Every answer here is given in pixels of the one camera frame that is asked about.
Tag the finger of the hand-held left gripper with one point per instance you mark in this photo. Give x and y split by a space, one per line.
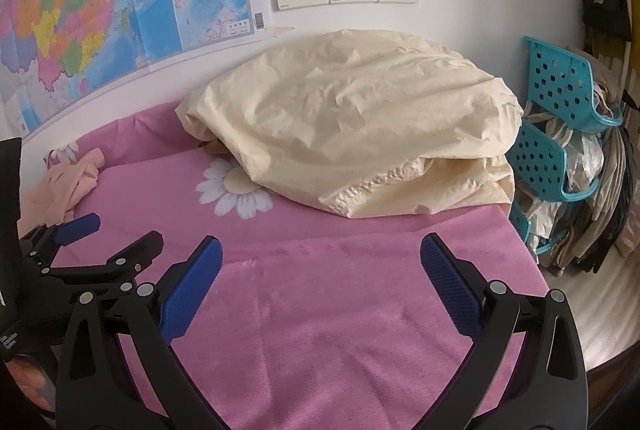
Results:
77 229
135 252

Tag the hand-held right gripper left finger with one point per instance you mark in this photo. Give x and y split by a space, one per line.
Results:
192 290

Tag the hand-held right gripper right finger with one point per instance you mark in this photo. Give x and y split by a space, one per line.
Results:
450 290

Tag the light pink shirt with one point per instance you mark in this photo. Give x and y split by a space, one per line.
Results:
65 190

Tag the person's left hand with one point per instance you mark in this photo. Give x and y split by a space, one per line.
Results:
32 377

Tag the pink flowered bedsheet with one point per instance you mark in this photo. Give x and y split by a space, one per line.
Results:
310 285

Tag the white plastic bag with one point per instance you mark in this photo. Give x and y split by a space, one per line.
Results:
582 160

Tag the cream quilt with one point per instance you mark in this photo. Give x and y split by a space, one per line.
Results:
350 110

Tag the black handbag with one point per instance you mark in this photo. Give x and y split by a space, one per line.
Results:
602 7

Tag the colourful wall map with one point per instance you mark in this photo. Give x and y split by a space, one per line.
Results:
100 0

